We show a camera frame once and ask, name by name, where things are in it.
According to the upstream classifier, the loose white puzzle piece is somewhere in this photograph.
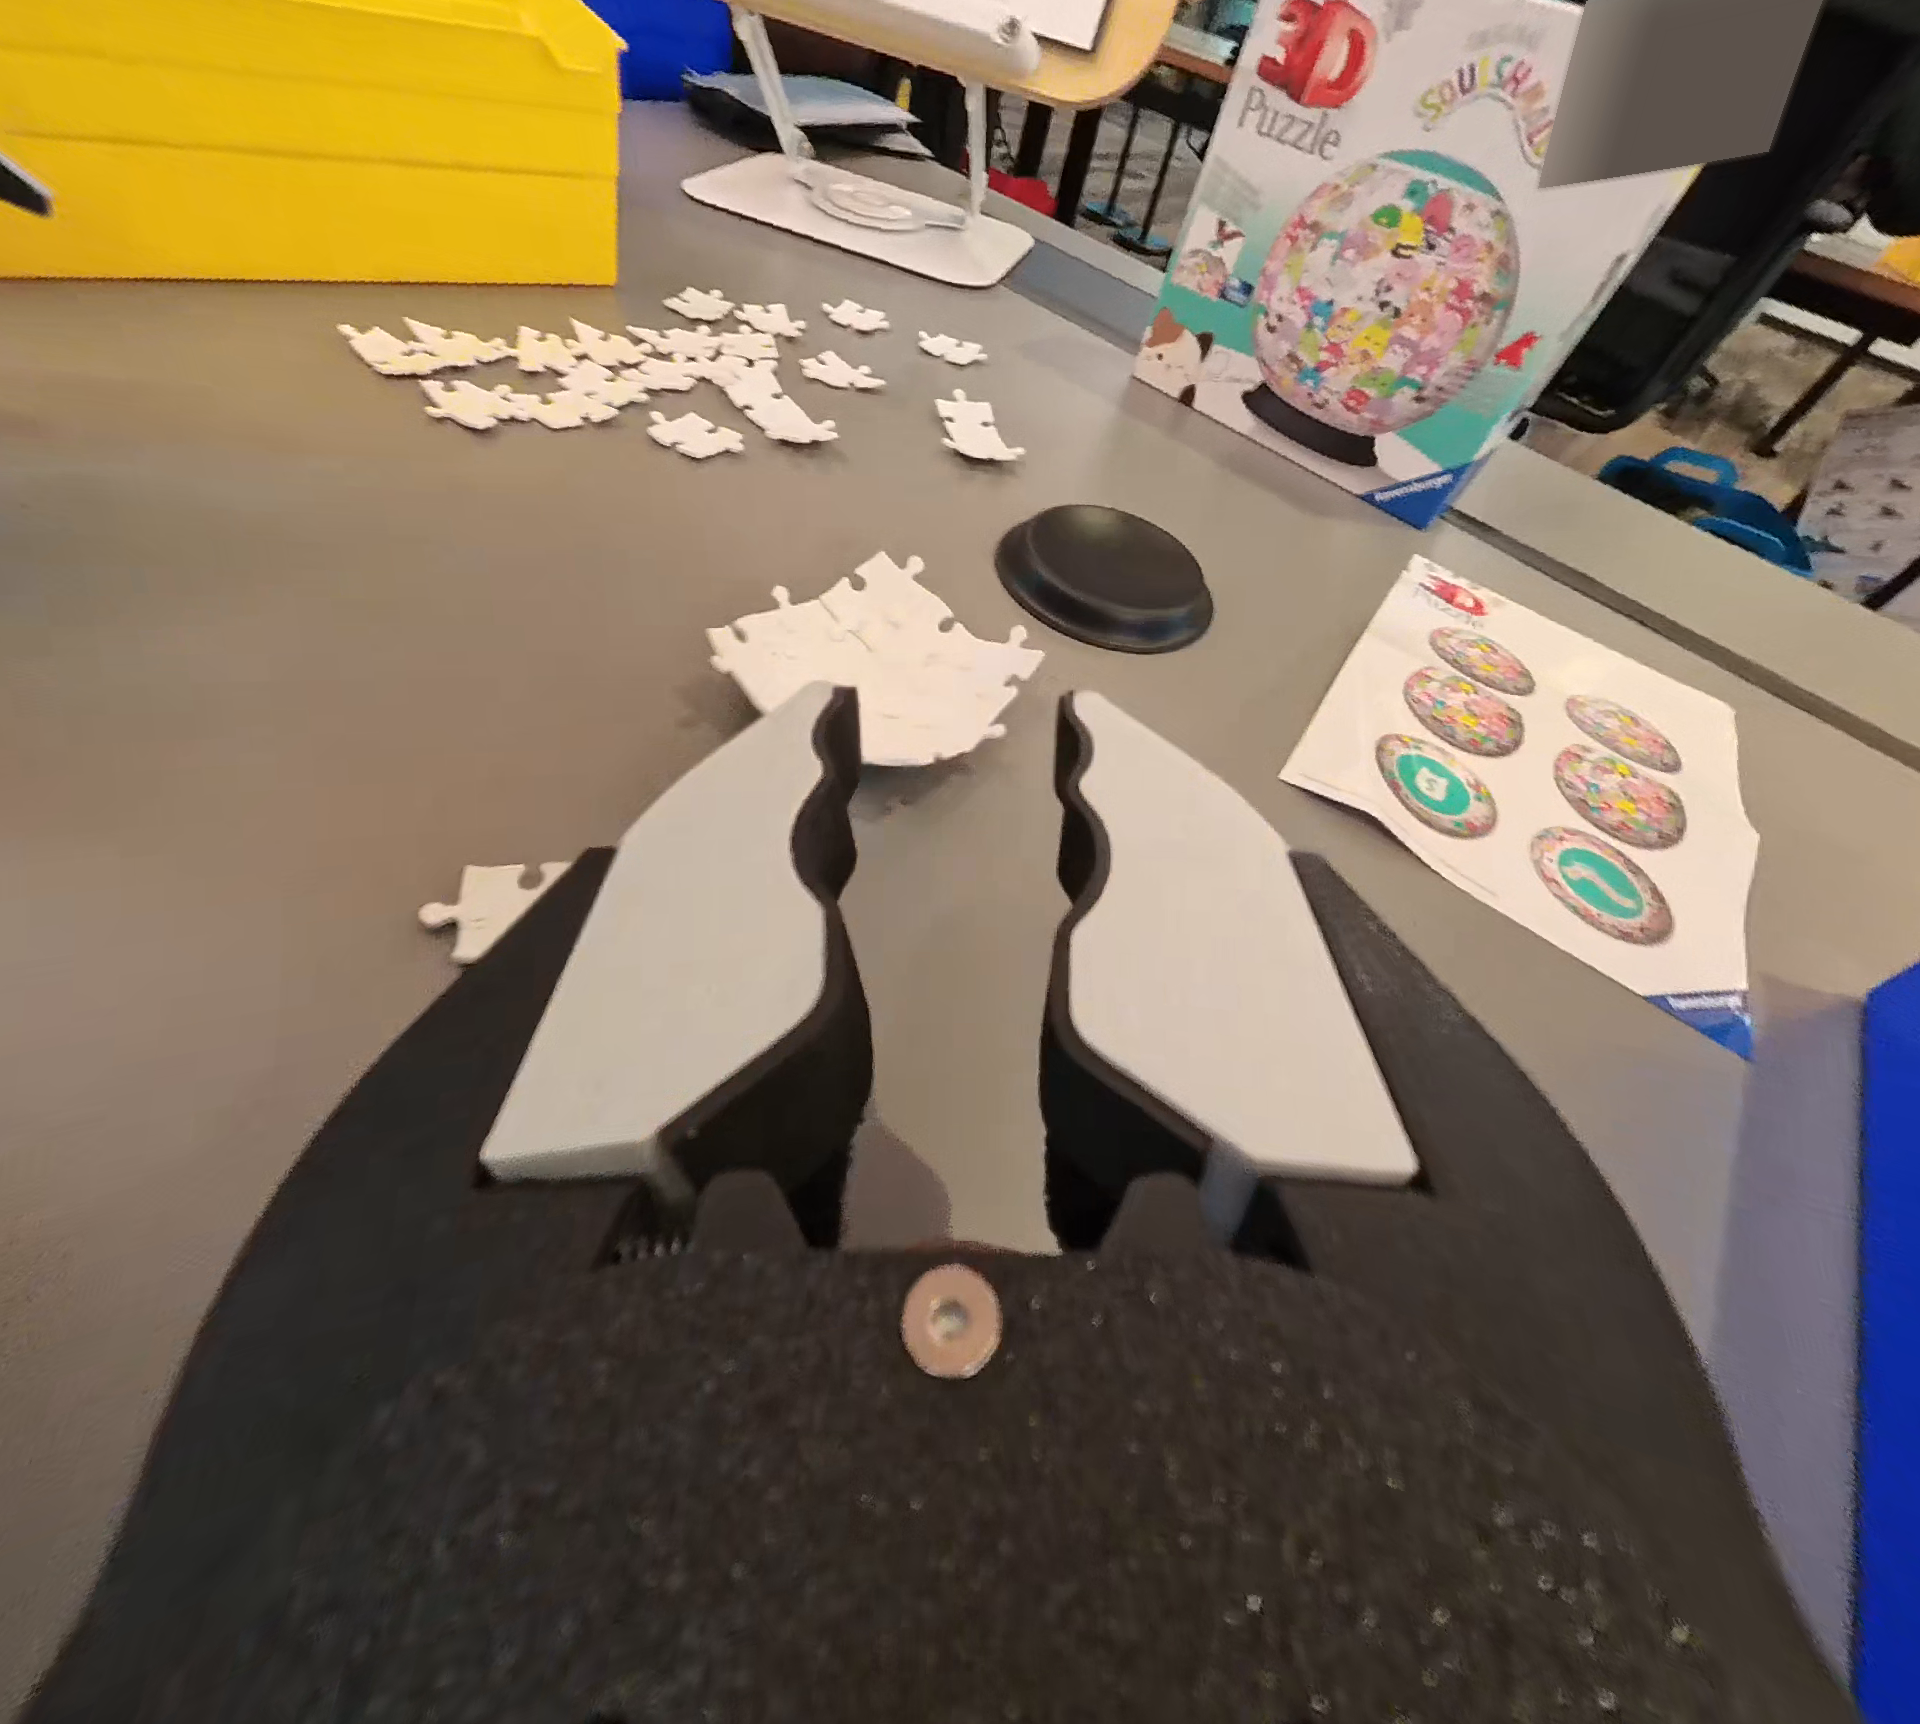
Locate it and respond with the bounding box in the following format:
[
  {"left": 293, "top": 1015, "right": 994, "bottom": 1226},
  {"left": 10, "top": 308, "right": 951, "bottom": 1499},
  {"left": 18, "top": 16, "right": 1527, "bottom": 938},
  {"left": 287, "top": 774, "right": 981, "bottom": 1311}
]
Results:
[{"left": 417, "top": 860, "right": 575, "bottom": 969}]

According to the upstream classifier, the illustrated instruction leaflet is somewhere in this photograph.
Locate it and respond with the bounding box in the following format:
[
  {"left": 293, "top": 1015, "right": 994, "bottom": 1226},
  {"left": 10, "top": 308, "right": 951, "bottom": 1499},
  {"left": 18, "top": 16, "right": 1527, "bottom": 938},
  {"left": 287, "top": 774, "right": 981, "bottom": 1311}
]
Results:
[{"left": 1277, "top": 554, "right": 1762, "bottom": 1060}]

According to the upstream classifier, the blue carry basket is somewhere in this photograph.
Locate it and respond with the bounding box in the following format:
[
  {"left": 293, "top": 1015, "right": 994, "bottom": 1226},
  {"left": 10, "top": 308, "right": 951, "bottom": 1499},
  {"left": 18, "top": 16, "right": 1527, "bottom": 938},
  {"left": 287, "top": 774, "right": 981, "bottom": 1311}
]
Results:
[{"left": 1595, "top": 446, "right": 1817, "bottom": 576}]

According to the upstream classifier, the black round puzzle stand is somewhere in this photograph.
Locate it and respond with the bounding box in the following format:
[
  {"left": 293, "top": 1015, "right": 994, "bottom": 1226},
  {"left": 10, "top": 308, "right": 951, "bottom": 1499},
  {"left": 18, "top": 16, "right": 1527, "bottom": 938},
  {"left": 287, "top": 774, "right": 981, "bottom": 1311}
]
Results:
[{"left": 992, "top": 502, "right": 1216, "bottom": 657}]

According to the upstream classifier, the spread of white puzzle pieces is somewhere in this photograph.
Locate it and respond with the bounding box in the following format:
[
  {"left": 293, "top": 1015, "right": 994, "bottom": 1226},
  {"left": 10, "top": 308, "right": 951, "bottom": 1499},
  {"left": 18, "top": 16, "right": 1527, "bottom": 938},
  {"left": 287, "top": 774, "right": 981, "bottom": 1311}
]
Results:
[{"left": 335, "top": 284, "right": 1032, "bottom": 468}]

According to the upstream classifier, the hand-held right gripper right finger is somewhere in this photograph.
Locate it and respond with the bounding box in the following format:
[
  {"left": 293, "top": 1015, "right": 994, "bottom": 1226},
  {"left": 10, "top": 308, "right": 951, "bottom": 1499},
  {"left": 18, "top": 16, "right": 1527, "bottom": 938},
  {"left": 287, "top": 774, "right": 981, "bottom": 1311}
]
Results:
[{"left": 1038, "top": 689, "right": 1422, "bottom": 1251}]

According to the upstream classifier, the wooden background table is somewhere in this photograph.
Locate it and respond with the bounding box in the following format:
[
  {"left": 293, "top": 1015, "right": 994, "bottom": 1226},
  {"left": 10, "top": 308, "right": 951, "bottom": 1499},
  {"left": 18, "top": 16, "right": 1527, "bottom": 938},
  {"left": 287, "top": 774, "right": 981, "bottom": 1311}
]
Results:
[{"left": 1758, "top": 237, "right": 1920, "bottom": 335}]

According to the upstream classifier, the printed black figure sheet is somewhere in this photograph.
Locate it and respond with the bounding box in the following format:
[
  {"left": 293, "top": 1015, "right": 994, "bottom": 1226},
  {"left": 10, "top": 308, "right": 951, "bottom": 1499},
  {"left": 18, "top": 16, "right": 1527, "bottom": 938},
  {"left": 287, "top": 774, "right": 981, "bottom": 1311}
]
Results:
[{"left": 1792, "top": 404, "right": 1920, "bottom": 626}]

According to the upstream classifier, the colourful puzzle ball box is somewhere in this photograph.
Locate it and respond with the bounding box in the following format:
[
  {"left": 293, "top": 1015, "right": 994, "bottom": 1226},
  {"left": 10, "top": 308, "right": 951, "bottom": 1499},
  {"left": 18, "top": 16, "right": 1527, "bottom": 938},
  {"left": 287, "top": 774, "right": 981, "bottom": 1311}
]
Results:
[{"left": 1129, "top": 0, "right": 1698, "bottom": 530}]

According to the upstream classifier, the yellow plastic bin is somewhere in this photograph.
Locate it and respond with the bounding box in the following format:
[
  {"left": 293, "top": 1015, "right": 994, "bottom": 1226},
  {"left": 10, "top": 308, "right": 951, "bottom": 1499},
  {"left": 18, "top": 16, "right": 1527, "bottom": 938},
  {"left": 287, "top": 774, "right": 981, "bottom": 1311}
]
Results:
[{"left": 0, "top": 0, "right": 629, "bottom": 289}]

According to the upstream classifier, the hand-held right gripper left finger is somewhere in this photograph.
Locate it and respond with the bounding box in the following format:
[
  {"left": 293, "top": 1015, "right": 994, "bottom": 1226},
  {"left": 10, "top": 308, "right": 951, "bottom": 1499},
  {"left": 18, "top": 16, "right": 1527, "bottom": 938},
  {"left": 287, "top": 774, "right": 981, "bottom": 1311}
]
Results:
[{"left": 478, "top": 685, "right": 876, "bottom": 1234}]

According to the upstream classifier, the black office chair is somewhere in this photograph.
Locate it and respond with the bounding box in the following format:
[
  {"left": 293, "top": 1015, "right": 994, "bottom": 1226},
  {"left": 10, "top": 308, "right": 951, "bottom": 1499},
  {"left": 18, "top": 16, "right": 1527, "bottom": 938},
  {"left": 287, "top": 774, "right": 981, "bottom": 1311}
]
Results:
[{"left": 1536, "top": 0, "right": 1920, "bottom": 439}]

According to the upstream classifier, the curved assembled puzzle section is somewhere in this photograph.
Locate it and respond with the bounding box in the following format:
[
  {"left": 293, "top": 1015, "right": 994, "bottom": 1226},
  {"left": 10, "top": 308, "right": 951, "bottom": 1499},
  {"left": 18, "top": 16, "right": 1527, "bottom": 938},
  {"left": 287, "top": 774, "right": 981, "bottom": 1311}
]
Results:
[{"left": 703, "top": 549, "right": 1050, "bottom": 770}]

